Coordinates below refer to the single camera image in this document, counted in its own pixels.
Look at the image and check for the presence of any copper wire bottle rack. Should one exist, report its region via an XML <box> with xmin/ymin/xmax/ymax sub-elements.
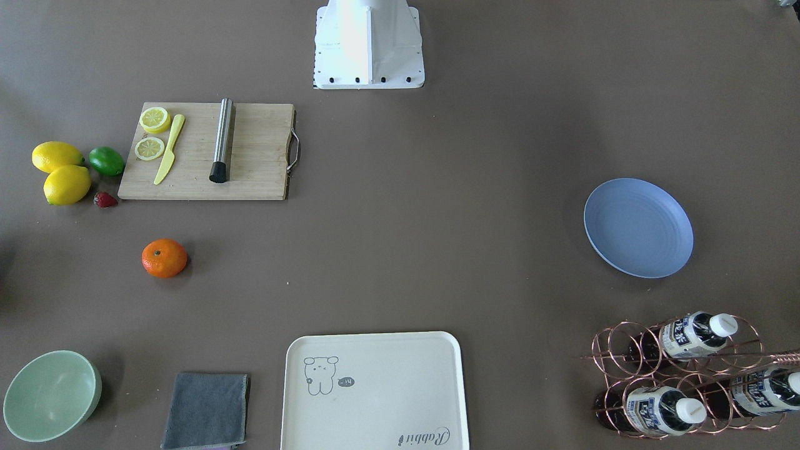
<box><xmin>589</xmin><ymin>314</ymin><xmax>798</xmax><ymax>439</ymax></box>

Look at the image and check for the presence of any green lime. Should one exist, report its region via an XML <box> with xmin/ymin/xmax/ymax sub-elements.
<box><xmin>88</xmin><ymin>146</ymin><xmax>126</xmax><ymax>176</ymax></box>

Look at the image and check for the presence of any yellow plastic knife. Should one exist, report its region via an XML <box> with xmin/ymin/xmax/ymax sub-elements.
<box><xmin>152</xmin><ymin>114</ymin><xmax>186</xmax><ymax>185</ymax></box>

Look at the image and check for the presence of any bottle lower in rack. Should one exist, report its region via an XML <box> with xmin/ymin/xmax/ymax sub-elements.
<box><xmin>699</xmin><ymin>366</ymin><xmax>799</xmax><ymax>419</ymax></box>
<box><xmin>594</xmin><ymin>386</ymin><xmax>708</xmax><ymax>438</ymax></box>

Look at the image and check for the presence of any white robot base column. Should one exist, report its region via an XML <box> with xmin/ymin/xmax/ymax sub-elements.
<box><xmin>312</xmin><ymin>1</ymin><xmax>426</xmax><ymax>89</ymax></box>

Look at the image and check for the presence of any yellow lemon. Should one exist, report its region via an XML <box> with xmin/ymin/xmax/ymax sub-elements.
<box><xmin>43</xmin><ymin>165</ymin><xmax>92</xmax><ymax>206</ymax></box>
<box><xmin>31</xmin><ymin>141</ymin><xmax>84</xmax><ymax>174</ymax></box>

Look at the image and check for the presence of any wooden cutting board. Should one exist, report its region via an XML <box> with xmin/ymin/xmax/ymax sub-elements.
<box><xmin>117</xmin><ymin>102</ymin><xmax>295</xmax><ymax>200</ymax></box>

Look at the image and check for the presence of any green bowl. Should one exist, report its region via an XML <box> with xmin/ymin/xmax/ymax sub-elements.
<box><xmin>2</xmin><ymin>350</ymin><xmax>102</xmax><ymax>443</ymax></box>

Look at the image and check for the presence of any bottle in rack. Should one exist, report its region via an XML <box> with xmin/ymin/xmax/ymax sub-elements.
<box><xmin>626</xmin><ymin>311</ymin><xmax>738</xmax><ymax>367</ymax></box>
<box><xmin>699</xmin><ymin>366</ymin><xmax>799</xmax><ymax>419</ymax></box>
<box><xmin>594</xmin><ymin>386</ymin><xmax>708</xmax><ymax>438</ymax></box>

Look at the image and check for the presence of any bottle upper in rack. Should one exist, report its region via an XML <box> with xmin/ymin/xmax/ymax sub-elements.
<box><xmin>626</xmin><ymin>311</ymin><xmax>738</xmax><ymax>367</ymax></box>

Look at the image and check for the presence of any blue plate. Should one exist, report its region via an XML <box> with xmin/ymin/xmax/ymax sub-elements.
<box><xmin>583</xmin><ymin>177</ymin><xmax>694</xmax><ymax>279</ymax></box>

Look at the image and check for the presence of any steel cylinder muddler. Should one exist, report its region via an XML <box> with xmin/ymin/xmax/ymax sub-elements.
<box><xmin>209</xmin><ymin>97</ymin><xmax>235</xmax><ymax>183</ymax></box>

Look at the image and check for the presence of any cream rabbit tray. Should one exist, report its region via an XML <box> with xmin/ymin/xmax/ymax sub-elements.
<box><xmin>280</xmin><ymin>331</ymin><xmax>471</xmax><ymax>449</ymax></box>

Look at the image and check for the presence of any orange fruit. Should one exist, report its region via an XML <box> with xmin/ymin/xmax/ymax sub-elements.
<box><xmin>141</xmin><ymin>238</ymin><xmax>189</xmax><ymax>278</ymax></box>

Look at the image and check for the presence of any red strawberry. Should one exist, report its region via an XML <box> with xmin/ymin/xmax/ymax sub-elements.
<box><xmin>92</xmin><ymin>191</ymin><xmax>118</xmax><ymax>209</ymax></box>

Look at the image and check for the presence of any lemon half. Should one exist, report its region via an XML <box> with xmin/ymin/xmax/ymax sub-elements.
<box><xmin>138</xmin><ymin>106</ymin><xmax>172</xmax><ymax>134</ymax></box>

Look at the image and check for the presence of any lemon slice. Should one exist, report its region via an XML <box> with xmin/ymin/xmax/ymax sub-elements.
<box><xmin>134</xmin><ymin>136</ymin><xmax>166</xmax><ymax>161</ymax></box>

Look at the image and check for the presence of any grey folded cloth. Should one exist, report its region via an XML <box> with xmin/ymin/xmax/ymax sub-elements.
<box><xmin>160</xmin><ymin>371</ymin><xmax>251</xmax><ymax>449</ymax></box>

